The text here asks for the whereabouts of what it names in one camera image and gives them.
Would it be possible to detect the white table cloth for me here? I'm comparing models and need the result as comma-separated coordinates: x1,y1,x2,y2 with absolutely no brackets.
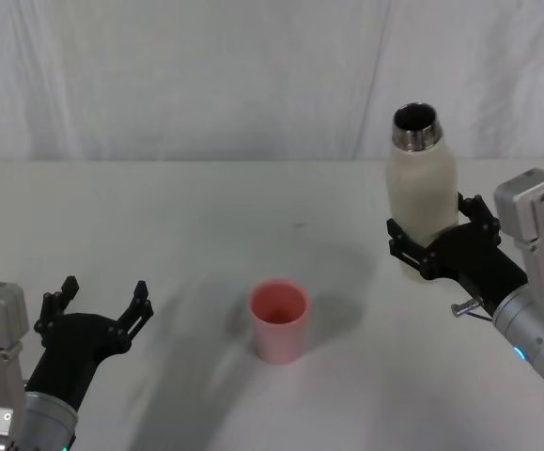
0,157,544,451

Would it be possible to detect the white curtain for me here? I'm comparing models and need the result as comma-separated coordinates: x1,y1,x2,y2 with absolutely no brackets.
0,0,544,163

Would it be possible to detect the cream vacuum bottle steel neck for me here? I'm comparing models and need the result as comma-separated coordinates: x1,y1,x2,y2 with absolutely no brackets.
383,101,461,284

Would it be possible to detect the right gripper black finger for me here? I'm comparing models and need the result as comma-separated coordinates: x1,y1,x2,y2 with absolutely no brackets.
456,193,503,245
385,217,442,284

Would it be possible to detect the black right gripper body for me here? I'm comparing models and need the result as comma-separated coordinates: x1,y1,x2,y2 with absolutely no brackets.
428,223,530,321

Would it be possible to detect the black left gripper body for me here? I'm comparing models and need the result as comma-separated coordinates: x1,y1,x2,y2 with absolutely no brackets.
24,311,128,412

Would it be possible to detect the pink cup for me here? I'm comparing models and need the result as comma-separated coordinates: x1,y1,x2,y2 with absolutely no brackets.
248,279,310,364

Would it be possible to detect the thin cable with silver plug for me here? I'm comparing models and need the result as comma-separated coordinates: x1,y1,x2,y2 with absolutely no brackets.
450,299,495,325

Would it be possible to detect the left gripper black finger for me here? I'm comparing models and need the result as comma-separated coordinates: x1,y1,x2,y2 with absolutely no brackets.
113,279,155,351
33,276,82,333

